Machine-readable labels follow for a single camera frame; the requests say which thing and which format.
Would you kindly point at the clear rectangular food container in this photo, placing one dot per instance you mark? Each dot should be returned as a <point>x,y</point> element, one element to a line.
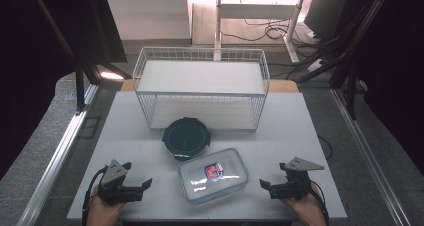
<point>213,176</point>

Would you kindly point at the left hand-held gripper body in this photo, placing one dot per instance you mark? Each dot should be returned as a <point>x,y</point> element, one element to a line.
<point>115,174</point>

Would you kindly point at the black metal stand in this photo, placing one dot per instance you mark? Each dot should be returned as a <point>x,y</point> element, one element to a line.
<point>350,82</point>
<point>80,89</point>

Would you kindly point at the person's left hand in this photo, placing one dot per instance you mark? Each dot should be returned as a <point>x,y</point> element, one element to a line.
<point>101,214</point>

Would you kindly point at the wooden table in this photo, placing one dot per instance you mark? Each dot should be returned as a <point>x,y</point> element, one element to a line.
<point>283,86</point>

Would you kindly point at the black round food container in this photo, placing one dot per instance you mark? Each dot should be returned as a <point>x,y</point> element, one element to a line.
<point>186,137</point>

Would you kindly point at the white cabinet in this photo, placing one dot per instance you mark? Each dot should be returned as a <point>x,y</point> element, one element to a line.
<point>146,16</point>

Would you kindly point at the person's right hand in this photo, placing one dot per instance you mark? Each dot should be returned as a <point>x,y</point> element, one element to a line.
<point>308,211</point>

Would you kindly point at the aluminium frame rail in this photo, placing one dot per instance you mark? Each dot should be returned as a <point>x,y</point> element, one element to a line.
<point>366,152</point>
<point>56,162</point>

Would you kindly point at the white desk frame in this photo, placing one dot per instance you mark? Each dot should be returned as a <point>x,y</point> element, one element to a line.
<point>253,11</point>

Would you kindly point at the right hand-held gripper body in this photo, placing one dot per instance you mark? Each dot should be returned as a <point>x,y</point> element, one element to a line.
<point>295,186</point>

